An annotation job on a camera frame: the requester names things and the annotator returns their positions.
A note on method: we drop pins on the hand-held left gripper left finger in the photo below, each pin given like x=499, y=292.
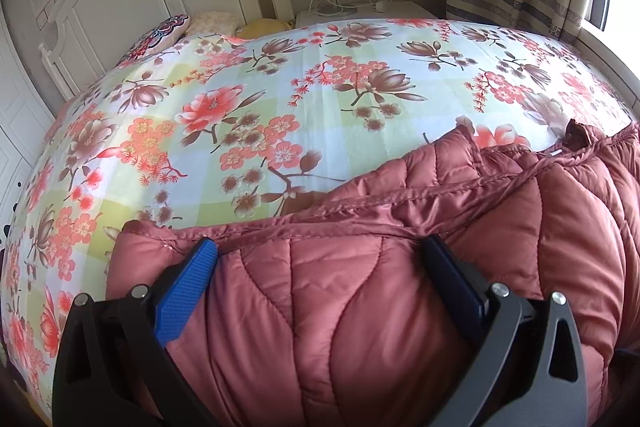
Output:
x=186, y=287

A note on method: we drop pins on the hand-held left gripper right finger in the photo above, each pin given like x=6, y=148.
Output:
x=457, y=287

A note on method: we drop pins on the pink quilted jacket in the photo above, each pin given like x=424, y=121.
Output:
x=350, y=307

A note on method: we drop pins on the floral bed sheet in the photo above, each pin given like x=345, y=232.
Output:
x=300, y=107

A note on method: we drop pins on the white wardrobe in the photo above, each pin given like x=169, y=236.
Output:
x=20, y=117

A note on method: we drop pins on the patterned pillow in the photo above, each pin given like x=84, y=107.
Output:
x=157, y=37

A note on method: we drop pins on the cream pillow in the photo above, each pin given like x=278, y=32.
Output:
x=212, y=24

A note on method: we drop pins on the yellow pillow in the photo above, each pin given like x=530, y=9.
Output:
x=265, y=28

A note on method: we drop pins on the white nightstand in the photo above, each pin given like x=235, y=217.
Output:
x=400, y=11

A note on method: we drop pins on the wall switch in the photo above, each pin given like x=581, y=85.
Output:
x=45, y=16

